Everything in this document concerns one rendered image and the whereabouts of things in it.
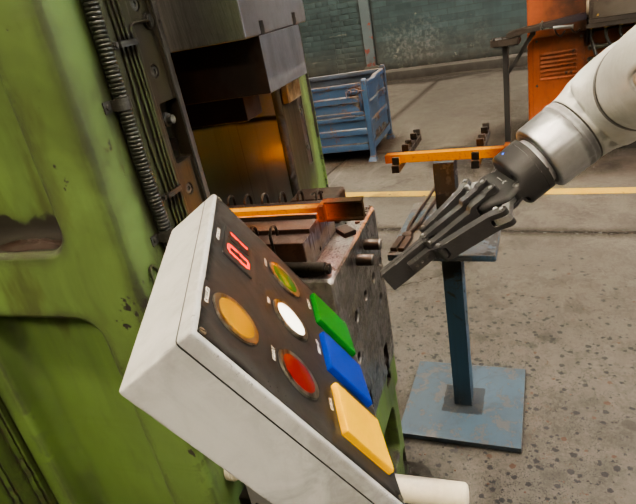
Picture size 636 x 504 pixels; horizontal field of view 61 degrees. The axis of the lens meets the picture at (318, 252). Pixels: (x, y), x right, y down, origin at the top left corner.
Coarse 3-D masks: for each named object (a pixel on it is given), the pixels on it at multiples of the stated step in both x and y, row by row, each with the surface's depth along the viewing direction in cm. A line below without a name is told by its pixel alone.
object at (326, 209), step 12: (300, 204) 118; (312, 204) 117; (324, 204) 114; (336, 204) 113; (348, 204) 113; (360, 204) 112; (324, 216) 114; (336, 216) 115; (348, 216) 114; (360, 216) 113
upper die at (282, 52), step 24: (216, 48) 93; (240, 48) 92; (264, 48) 92; (288, 48) 102; (192, 72) 97; (216, 72) 95; (240, 72) 94; (264, 72) 93; (288, 72) 102; (192, 96) 99; (216, 96) 97; (240, 96) 96
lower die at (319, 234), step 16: (256, 224) 117; (272, 224) 115; (288, 224) 114; (304, 224) 112; (320, 224) 116; (288, 240) 109; (304, 240) 107; (320, 240) 116; (288, 256) 109; (304, 256) 108
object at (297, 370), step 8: (288, 360) 51; (296, 360) 53; (288, 368) 50; (296, 368) 51; (304, 368) 53; (296, 376) 50; (304, 376) 51; (304, 384) 50; (312, 384) 52; (312, 392) 51
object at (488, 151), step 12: (504, 144) 138; (396, 156) 148; (408, 156) 147; (420, 156) 146; (432, 156) 144; (444, 156) 143; (456, 156) 142; (468, 156) 141; (480, 156) 140; (492, 156) 139
